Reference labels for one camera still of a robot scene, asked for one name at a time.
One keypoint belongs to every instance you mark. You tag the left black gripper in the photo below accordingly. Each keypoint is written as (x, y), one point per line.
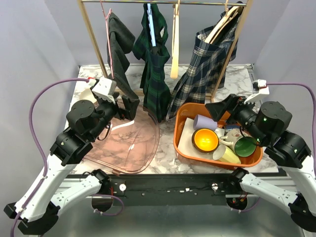
(131, 105)

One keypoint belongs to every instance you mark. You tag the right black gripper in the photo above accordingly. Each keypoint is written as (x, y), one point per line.
(216, 109)

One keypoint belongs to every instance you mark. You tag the green plaid skirt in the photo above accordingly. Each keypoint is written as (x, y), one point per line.
(156, 92)

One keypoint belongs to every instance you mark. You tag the dark grey dotted skirt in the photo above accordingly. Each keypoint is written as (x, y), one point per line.
(122, 41)

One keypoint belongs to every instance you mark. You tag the light blue wavy hanger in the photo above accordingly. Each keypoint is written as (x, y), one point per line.
(151, 24)

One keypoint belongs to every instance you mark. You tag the pink wire hanger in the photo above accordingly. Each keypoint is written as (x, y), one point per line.
(106, 16)

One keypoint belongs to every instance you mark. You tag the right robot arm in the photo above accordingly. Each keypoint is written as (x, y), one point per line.
(288, 150)

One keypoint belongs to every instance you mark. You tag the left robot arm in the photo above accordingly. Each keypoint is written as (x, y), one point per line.
(40, 207)

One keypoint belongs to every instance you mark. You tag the navy beige plaid skirt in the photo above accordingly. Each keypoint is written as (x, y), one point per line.
(204, 68)

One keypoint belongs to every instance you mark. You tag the empty wooden hanger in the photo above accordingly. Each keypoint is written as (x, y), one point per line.
(175, 42)

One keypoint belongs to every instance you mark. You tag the wooden hanger with skirt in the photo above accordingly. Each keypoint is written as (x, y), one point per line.
(229, 15)

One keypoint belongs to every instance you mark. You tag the blue rimmed cup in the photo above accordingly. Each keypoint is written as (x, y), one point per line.
(230, 127)

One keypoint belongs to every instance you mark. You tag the white floral mug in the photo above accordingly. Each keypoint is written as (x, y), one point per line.
(231, 138)

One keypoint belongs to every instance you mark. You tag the lavender cup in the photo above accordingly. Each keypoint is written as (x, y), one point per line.
(201, 122)

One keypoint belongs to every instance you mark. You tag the orange bowl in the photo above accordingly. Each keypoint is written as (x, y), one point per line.
(205, 140)

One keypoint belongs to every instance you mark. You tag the orange plastic bin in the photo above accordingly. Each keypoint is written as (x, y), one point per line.
(190, 110)

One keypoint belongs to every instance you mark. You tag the pink transparent basin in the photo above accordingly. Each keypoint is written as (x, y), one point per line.
(130, 146)

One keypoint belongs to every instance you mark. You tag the yellow cup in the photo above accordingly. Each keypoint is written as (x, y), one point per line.
(225, 154)

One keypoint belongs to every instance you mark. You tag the green bowl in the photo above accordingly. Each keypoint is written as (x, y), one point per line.
(245, 146)

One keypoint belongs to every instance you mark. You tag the small beige bowl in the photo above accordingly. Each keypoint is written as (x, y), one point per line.
(88, 95)

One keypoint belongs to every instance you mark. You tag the white board in bin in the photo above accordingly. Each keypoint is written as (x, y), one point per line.
(185, 145)

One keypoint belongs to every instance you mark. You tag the wooden clothes rack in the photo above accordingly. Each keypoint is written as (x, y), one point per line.
(247, 6)

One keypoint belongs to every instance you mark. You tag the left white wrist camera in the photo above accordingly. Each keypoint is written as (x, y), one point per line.
(105, 89)

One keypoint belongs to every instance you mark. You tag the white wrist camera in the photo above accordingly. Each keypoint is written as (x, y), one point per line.
(261, 91)
(105, 89)

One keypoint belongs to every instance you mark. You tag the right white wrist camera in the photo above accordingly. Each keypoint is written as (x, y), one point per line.
(261, 91)

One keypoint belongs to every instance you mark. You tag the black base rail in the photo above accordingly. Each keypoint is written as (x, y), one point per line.
(174, 189)

